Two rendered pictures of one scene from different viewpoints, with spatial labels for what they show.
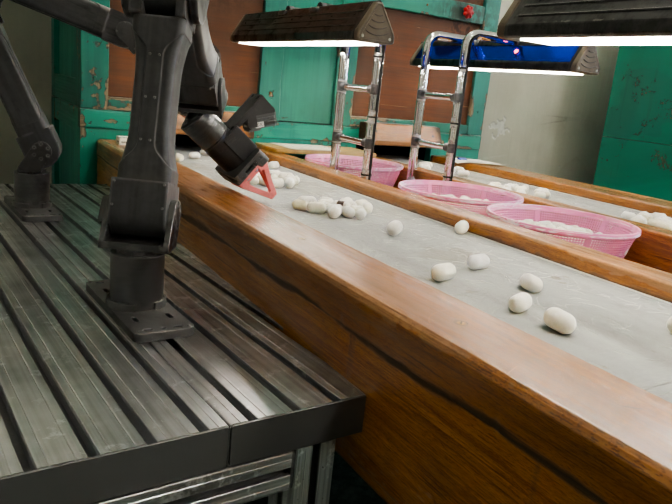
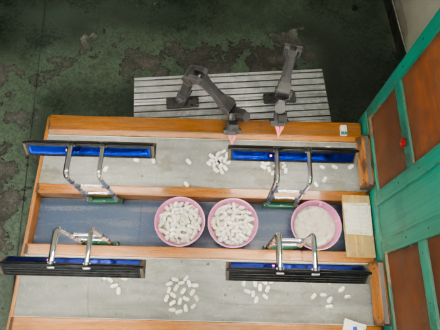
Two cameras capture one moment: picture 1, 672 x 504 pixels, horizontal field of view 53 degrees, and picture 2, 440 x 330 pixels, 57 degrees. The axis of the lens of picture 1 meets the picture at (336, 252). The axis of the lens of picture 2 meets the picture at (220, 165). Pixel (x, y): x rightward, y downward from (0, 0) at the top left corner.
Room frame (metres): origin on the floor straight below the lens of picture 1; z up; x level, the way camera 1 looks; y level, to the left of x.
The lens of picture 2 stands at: (1.60, -0.70, 2.87)
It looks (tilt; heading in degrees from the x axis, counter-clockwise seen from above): 69 degrees down; 121
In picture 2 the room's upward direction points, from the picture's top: 2 degrees clockwise
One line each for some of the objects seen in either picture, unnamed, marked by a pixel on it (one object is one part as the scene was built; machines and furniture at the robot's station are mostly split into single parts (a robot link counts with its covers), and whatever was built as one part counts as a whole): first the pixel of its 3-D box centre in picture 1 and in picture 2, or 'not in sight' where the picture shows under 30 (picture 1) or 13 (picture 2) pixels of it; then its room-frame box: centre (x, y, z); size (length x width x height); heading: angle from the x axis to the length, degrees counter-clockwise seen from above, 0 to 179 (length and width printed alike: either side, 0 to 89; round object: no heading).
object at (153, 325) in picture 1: (137, 279); (182, 99); (0.77, 0.23, 0.71); 0.20 x 0.07 x 0.08; 36
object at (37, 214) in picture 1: (32, 189); (280, 95); (1.25, 0.59, 0.71); 0.20 x 0.07 x 0.08; 36
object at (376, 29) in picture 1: (299, 26); (292, 152); (1.51, 0.13, 1.08); 0.62 x 0.08 x 0.07; 31
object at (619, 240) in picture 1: (556, 243); (180, 222); (1.19, -0.40, 0.72); 0.27 x 0.27 x 0.10
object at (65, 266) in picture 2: not in sight; (72, 266); (0.97, -0.85, 1.08); 0.62 x 0.08 x 0.07; 31
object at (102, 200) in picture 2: not in sight; (97, 175); (0.72, -0.45, 0.90); 0.20 x 0.19 x 0.45; 31
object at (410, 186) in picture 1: (457, 211); (232, 224); (1.43, -0.25, 0.72); 0.27 x 0.27 x 0.10
